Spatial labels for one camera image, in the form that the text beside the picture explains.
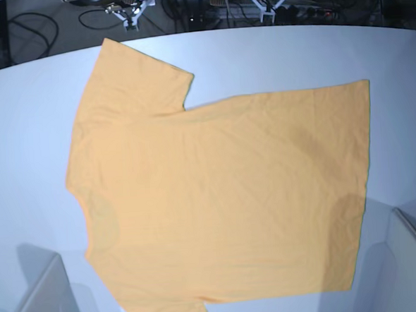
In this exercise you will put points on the orange yellow T-shirt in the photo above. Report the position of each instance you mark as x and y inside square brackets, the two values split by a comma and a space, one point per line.
[252, 197]

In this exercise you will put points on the grey partition panel left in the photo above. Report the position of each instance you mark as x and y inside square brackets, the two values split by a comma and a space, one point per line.
[51, 291]

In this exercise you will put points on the grey partition panel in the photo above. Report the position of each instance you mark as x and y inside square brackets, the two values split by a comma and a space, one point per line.
[388, 276]
[51, 291]

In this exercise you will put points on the grey partition panel right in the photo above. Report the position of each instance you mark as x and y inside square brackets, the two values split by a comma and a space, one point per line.
[388, 276]

